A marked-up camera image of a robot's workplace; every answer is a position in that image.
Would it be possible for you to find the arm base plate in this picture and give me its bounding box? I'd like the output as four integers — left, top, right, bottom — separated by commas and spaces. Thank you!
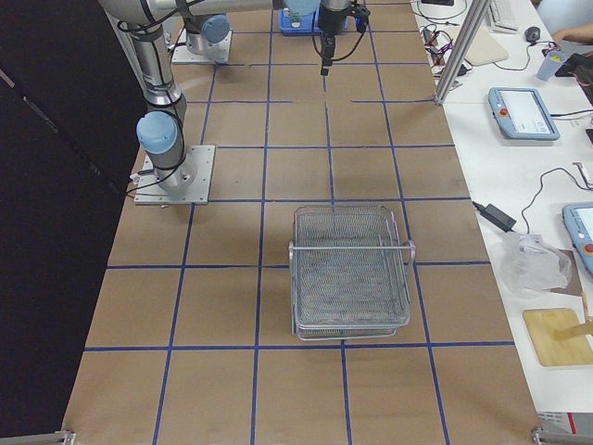
172, 31, 233, 65
133, 146, 216, 206

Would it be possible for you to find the right teach pendant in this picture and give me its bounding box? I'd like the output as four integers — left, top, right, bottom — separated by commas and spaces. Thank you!
561, 202, 592, 274

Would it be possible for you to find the blue cup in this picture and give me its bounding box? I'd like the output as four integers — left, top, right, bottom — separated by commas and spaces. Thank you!
536, 50, 566, 81

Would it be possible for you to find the wooden board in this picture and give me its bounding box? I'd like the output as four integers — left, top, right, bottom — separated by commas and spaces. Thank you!
523, 308, 592, 367

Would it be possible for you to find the blue plastic tray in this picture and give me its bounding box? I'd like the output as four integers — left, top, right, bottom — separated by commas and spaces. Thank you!
278, 7, 321, 36

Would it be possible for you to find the wire mesh shelf basket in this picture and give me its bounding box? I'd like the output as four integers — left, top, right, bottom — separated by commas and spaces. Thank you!
288, 204, 415, 340

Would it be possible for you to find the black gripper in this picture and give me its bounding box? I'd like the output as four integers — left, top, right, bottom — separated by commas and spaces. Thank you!
317, 4, 352, 76

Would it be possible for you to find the white keyboard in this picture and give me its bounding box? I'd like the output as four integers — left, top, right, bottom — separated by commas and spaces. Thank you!
487, 0, 519, 33

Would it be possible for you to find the black power adapter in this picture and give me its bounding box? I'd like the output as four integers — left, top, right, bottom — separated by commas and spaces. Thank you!
472, 201, 516, 233

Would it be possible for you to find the left teach pendant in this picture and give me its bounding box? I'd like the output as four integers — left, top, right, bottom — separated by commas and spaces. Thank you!
487, 87, 561, 141

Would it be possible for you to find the aluminium frame post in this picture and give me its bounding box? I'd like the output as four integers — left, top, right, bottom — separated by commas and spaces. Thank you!
434, 0, 490, 106

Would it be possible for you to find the teach pendant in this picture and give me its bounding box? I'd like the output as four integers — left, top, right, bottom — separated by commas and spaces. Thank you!
561, 202, 592, 274
487, 87, 561, 141

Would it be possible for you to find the computer mouse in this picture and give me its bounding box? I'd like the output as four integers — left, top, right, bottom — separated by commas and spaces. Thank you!
524, 26, 541, 44

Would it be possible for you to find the clear plastic bag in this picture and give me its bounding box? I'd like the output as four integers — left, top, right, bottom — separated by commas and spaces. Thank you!
498, 232, 573, 293

